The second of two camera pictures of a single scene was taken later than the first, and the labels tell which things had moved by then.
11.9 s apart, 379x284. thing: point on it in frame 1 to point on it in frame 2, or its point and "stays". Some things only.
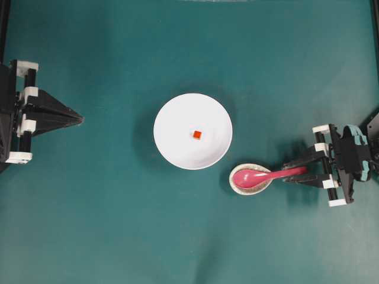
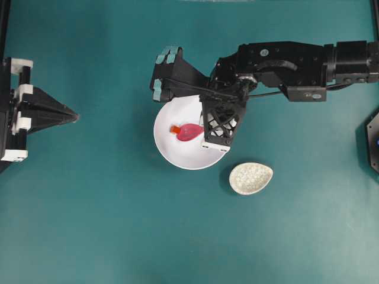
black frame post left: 4,19 stays
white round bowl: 175,125 stays
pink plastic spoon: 253,178 to 190,131
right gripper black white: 339,183 to 220,120
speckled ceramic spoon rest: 247,191 stays
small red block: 196,134 to 174,129
